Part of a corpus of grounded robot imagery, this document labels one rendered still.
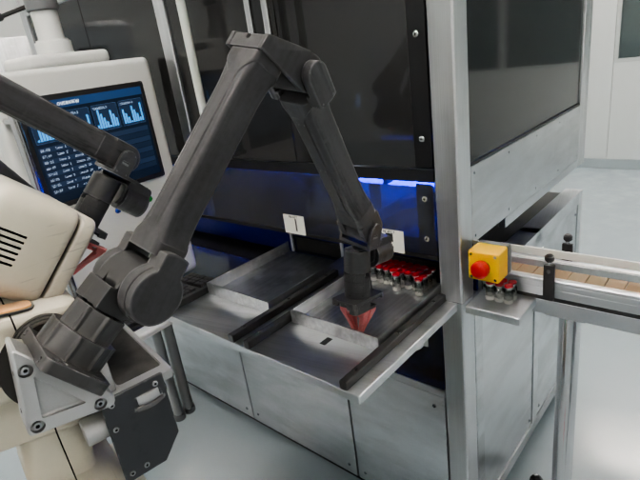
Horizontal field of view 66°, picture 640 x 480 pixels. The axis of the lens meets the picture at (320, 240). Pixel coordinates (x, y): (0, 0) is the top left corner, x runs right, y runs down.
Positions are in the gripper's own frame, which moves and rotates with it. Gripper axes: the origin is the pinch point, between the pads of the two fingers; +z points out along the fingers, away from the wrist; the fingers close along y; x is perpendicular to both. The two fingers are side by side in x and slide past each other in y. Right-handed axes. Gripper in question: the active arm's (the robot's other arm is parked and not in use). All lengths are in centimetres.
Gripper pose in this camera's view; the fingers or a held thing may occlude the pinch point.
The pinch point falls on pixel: (358, 333)
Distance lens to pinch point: 112.3
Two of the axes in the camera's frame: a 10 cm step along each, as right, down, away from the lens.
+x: -7.4, -1.5, 6.5
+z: 0.3, 9.7, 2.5
